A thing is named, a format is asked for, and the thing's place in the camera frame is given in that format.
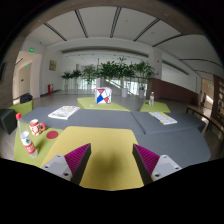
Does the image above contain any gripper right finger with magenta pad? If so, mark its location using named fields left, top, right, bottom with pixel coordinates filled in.
left=132, top=144, right=181, bottom=185

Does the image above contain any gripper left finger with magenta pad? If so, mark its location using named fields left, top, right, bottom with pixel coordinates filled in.
left=42, top=143, right=91, bottom=185

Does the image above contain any clear water bottle red cap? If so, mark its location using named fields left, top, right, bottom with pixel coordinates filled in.
left=16, top=113, right=38, bottom=158

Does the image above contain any distant water bottle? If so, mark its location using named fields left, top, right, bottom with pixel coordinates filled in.
left=149, top=92, right=154, bottom=106

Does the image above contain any green seat cushion near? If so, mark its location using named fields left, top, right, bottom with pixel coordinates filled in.
left=14, top=128, right=63, bottom=167

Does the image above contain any round red coaster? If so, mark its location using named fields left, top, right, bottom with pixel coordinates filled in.
left=46, top=131, right=58, bottom=139

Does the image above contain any yellow seat cushion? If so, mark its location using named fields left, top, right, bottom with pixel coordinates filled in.
left=42, top=126, right=143, bottom=190

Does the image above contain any grey sofa platform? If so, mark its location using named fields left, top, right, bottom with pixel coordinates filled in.
left=24, top=107, right=211, bottom=168

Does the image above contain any booklet with yellow edge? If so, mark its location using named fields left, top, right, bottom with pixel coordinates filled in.
left=150, top=112, right=177, bottom=125

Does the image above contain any red and white mug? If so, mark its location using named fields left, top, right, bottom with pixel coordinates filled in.
left=29, top=119, right=46, bottom=136

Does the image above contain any open magazine on grey seat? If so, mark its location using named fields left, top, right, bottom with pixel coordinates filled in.
left=48, top=106, right=79, bottom=120

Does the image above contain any wooden bench right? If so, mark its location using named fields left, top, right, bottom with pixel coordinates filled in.
left=186, top=106, right=224, bottom=136

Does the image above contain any green armchair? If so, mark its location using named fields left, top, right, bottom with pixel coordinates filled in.
left=7, top=101, right=33, bottom=116

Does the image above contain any white cube with coloured triangles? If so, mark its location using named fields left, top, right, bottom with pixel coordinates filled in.
left=95, top=87, right=112, bottom=104

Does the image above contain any dark grey ottoman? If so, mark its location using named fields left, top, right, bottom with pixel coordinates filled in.
left=0, top=109, right=17, bottom=134

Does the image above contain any red fire extinguisher box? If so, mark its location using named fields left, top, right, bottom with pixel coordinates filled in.
left=48, top=84, right=53, bottom=95

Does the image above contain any black bag on armchair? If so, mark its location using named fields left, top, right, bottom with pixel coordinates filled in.
left=20, top=93, right=33, bottom=104

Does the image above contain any row of potted plants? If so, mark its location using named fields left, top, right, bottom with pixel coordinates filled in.
left=61, top=57, right=154, bottom=92

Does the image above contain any framed wall picture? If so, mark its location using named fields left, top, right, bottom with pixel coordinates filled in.
left=49, top=60, right=57, bottom=71

